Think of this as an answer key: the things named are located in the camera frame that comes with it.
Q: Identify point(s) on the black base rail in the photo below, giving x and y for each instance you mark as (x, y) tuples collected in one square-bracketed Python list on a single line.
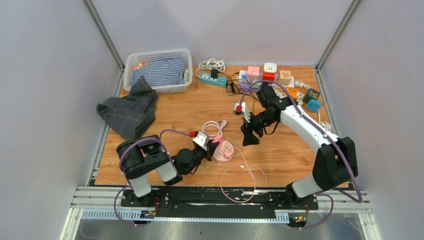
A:
[(217, 203)]

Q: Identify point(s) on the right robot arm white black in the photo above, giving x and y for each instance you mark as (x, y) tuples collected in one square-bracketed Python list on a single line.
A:
[(335, 161)]

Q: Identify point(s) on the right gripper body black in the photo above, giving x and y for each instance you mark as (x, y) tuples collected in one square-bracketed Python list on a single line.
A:
[(258, 122)]

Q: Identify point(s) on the black charger on teal strip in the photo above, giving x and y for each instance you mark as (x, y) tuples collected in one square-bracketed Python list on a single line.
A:
[(214, 73)]

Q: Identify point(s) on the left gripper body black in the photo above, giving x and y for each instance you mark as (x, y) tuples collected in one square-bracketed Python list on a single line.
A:
[(198, 155)]

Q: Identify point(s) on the blue cube socket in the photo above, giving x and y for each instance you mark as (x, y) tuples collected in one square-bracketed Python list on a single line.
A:
[(313, 105)]

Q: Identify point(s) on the teal power strip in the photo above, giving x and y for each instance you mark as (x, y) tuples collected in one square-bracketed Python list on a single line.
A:
[(220, 81)]

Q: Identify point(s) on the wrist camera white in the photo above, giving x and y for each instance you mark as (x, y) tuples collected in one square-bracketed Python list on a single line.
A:
[(201, 139), (241, 108)]

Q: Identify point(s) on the pink cube adapter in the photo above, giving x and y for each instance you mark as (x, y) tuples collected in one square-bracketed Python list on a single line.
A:
[(218, 139)]

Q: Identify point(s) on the red cube socket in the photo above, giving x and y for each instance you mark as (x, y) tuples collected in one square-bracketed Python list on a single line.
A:
[(268, 76)]

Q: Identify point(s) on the white long power strip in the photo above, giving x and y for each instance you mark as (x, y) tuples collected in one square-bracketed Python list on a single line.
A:
[(292, 83)]

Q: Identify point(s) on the dark grey checked cloth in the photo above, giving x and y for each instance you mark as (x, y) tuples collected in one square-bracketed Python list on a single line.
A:
[(130, 116)]

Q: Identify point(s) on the orange power strip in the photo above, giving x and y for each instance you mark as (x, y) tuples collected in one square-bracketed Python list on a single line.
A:
[(296, 94)]

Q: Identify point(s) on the white cube socket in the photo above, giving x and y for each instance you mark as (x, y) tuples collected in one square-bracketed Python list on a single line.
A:
[(270, 67)]

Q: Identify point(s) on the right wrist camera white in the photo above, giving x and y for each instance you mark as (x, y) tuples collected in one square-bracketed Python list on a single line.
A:
[(241, 108)]

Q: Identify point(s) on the green small adapter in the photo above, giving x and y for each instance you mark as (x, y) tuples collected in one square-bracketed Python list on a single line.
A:
[(256, 84)]

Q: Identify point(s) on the round pink power strip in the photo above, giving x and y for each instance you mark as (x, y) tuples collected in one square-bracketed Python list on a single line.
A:
[(220, 151)]

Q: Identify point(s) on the blue white striped cloth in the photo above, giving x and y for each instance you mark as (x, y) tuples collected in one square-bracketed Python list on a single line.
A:
[(162, 71)]

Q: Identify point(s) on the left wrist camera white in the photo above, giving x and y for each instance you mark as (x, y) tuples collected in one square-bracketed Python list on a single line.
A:
[(201, 139)]

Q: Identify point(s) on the dark green cube socket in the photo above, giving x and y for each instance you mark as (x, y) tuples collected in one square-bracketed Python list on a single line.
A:
[(311, 94)]

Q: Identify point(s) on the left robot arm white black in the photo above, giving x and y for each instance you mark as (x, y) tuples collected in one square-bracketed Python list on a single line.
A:
[(141, 156)]

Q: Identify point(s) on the pink cube socket back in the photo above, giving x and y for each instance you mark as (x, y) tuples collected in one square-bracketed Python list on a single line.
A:
[(253, 73)]

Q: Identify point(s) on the purple power strip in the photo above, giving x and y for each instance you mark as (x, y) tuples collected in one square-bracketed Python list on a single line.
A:
[(245, 84)]

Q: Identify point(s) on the light pink usb charger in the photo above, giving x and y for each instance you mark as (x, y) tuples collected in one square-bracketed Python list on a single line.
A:
[(228, 154)]

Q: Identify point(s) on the tan cube socket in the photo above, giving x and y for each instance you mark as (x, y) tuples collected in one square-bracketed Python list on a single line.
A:
[(285, 77)]

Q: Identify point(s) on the white blue small adapter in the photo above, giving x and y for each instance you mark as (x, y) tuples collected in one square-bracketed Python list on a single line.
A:
[(243, 76)]

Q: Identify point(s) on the white plastic basket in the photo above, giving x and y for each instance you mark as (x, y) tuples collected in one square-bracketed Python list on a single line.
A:
[(136, 60)]

